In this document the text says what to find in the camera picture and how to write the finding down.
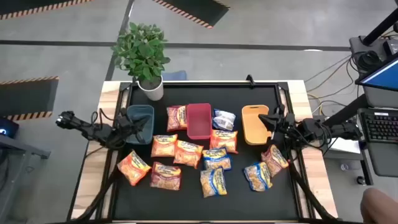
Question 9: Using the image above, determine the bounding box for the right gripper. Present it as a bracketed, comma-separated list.
[258, 105, 297, 139]

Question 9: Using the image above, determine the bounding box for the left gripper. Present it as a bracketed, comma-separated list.
[116, 107, 150, 144]

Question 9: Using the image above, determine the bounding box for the orange Maruchan noodle pack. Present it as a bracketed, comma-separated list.
[116, 149, 152, 187]
[150, 134, 178, 158]
[209, 129, 239, 154]
[173, 139, 205, 170]

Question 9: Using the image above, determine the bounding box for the dark red Maruchan noodle pack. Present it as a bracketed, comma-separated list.
[166, 105, 188, 133]
[261, 144, 290, 178]
[149, 161, 183, 191]

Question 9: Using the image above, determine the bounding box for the blue Maruchan noodle pack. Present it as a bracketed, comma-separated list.
[243, 161, 274, 192]
[200, 167, 228, 198]
[202, 147, 233, 171]
[212, 108, 236, 131]

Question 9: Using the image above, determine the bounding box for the teal plastic bin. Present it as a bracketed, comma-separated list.
[126, 104, 155, 146]

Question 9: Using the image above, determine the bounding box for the orange plastic bin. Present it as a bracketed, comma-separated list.
[241, 104, 273, 146]

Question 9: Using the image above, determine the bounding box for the red plastic bin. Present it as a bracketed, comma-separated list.
[186, 103, 213, 141]

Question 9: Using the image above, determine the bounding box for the blue chair seat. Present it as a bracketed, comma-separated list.
[161, 70, 188, 82]

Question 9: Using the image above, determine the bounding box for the potted plant with white pot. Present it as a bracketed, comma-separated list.
[111, 21, 172, 102]

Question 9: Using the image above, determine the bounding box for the white paper sheet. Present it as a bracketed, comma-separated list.
[323, 136, 361, 155]

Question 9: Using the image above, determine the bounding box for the black diagonal pole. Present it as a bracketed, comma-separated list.
[323, 93, 369, 125]

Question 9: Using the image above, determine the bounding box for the black table mat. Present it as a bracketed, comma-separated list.
[112, 84, 300, 222]

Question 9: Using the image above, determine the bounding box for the black keyboard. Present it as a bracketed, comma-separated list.
[357, 108, 398, 144]

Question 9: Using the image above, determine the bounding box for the grey desk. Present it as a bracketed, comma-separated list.
[0, 135, 52, 224]

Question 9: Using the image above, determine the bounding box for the grey stand base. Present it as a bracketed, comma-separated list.
[348, 35, 389, 63]

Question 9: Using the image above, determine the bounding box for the black hazard-striped floor mat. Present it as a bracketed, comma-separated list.
[0, 76, 60, 122]
[0, 0, 94, 21]
[151, 0, 231, 30]

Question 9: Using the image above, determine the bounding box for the grey computer cart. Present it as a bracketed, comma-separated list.
[356, 83, 398, 187]

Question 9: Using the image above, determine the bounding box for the black device with blue light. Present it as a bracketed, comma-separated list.
[0, 117, 20, 140]

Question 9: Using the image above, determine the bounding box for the person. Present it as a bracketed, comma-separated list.
[360, 187, 398, 224]

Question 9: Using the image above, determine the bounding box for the black stand pole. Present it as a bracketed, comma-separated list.
[362, 7, 398, 47]

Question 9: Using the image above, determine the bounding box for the black aluminium rig frame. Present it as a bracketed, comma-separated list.
[67, 80, 343, 224]

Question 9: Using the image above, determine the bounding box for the coiled black cable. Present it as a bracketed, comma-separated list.
[354, 49, 382, 74]

